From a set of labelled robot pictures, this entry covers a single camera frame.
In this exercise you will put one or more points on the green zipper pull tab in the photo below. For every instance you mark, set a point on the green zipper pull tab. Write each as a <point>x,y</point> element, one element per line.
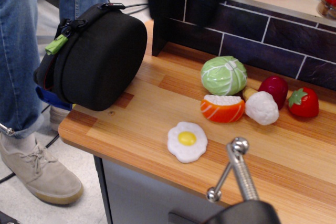
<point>56,45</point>

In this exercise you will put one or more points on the toy salmon sushi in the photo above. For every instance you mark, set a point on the toy salmon sushi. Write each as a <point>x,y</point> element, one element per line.
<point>222,109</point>

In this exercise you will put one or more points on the toy white cauliflower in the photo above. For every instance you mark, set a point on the toy white cauliflower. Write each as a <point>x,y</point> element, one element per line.
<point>261,107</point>

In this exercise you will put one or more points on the spice jar red label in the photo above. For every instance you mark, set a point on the spice jar red label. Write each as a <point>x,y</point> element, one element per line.
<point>326,8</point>

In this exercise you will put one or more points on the blue object under bag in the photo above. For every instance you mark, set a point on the blue object under bag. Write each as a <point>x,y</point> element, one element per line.
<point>52,99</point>

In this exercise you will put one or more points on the black zipper bag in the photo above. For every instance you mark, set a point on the black zipper bag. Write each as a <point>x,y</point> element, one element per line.
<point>104,51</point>

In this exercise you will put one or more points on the grey cabinet under table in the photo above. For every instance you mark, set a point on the grey cabinet under table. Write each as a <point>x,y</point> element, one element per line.
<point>131,197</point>

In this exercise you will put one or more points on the toy yellow banana piece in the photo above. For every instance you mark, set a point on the toy yellow banana piece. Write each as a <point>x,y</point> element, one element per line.
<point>248,92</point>

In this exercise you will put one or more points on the metal clamp screw handle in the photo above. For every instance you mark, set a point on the metal clamp screw handle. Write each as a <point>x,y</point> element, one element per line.
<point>236,150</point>

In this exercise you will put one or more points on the black clamp base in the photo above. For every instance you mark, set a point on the black clamp base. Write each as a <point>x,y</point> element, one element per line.
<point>251,211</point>

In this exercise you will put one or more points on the metal rod left edge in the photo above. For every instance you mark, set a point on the metal rod left edge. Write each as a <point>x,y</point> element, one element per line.
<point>7,130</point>

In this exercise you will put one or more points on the toy dark red plum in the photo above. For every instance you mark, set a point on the toy dark red plum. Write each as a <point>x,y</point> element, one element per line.
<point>277,87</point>

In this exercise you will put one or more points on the blue jeans left leg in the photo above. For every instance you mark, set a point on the blue jeans left leg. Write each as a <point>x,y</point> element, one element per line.
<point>20,107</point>

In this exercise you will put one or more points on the toy green cabbage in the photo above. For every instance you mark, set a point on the toy green cabbage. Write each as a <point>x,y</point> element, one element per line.
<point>224,75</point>

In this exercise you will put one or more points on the toy red strawberry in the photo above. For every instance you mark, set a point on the toy red strawberry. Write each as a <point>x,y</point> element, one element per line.
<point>304,102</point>

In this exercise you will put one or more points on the dark brick pattern shelf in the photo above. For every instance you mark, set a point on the dark brick pattern shelf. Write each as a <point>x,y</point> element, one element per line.
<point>289,45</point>

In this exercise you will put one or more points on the toy fried egg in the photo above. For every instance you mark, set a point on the toy fried egg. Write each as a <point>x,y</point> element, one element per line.
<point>187,142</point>

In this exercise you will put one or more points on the beige suede shoe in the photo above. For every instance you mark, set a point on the beige suede shoe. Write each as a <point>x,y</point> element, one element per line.
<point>41,173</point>

